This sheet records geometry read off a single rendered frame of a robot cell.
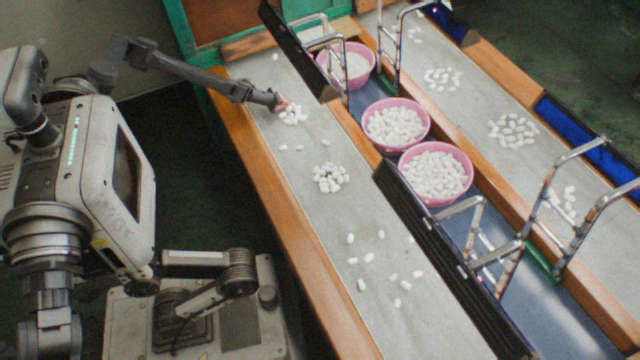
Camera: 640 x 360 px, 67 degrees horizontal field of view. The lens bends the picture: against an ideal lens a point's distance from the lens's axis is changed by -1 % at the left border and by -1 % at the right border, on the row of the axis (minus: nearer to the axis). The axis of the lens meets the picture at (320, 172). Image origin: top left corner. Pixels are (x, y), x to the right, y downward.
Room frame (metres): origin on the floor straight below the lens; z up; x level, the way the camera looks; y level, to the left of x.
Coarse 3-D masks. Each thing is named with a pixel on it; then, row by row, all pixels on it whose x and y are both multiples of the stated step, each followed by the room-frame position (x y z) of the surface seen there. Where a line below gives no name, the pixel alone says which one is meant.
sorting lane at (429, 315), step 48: (288, 96) 1.59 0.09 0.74; (288, 144) 1.31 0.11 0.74; (336, 144) 1.28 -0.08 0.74; (336, 192) 1.05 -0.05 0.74; (336, 240) 0.85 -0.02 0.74; (384, 240) 0.82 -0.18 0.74; (384, 288) 0.65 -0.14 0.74; (432, 288) 0.63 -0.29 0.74; (384, 336) 0.50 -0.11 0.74; (432, 336) 0.48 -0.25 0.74; (480, 336) 0.46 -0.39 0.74
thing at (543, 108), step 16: (544, 96) 1.02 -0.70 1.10; (544, 112) 0.98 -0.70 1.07; (560, 112) 0.95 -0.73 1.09; (560, 128) 0.92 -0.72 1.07; (576, 128) 0.89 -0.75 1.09; (592, 128) 0.86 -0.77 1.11; (576, 144) 0.85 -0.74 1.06; (608, 144) 0.80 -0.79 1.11; (592, 160) 0.79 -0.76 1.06; (608, 160) 0.76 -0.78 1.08; (624, 160) 0.74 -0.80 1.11; (608, 176) 0.73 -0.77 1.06; (624, 176) 0.71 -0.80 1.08
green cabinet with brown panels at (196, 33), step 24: (168, 0) 1.83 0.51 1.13; (192, 0) 1.87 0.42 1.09; (216, 0) 1.90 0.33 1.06; (240, 0) 1.94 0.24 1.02; (288, 0) 1.99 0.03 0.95; (312, 0) 2.04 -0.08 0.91; (336, 0) 2.06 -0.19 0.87; (192, 24) 1.86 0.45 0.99; (216, 24) 1.90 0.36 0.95; (240, 24) 1.93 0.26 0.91; (192, 48) 1.84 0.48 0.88
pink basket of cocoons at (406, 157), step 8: (424, 144) 1.19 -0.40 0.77; (432, 144) 1.18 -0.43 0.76; (440, 144) 1.18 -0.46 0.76; (448, 144) 1.17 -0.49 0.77; (408, 152) 1.16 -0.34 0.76; (416, 152) 1.17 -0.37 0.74; (448, 152) 1.15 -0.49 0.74; (456, 152) 1.13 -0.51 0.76; (400, 160) 1.12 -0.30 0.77; (408, 160) 1.15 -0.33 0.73; (456, 160) 1.12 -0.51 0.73; (464, 160) 1.09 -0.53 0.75; (400, 168) 1.10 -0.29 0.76; (464, 168) 1.07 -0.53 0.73; (472, 168) 1.04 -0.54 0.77; (472, 176) 1.00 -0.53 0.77; (424, 200) 0.96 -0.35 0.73; (432, 200) 0.94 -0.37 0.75; (440, 200) 0.94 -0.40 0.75; (448, 200) 0.94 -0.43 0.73
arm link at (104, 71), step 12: (120, 36) 1.48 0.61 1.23; (108, 48) 1.36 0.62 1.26; (120, 48) 1.40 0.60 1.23; (132, 48) 1.47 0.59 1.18; (144, 48) 1.46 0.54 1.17; (108, 60) 1.26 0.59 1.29; (120, 60) 1.32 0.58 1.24; (132, 60) 1.45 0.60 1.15; (144, 60) 1.46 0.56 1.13; (96, 72) 1.11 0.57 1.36; (108, 72) 1.13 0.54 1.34; (108, 84) 1.10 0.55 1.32
